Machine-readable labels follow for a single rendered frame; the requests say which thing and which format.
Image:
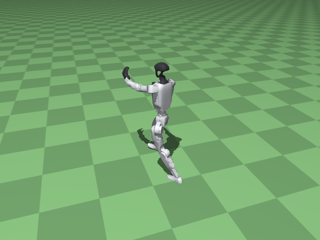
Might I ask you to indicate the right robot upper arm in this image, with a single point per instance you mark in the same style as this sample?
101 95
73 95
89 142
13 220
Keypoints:
173 84

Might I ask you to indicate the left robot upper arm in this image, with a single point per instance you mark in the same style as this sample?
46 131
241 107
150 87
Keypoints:
151 89

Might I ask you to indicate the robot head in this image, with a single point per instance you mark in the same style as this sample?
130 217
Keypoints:
161 66

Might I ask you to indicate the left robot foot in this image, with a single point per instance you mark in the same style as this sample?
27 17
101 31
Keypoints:
178 180

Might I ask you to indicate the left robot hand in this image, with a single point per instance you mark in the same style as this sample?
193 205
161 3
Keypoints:
125 73

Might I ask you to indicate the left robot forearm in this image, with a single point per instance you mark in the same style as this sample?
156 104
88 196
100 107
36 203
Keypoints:
132 84

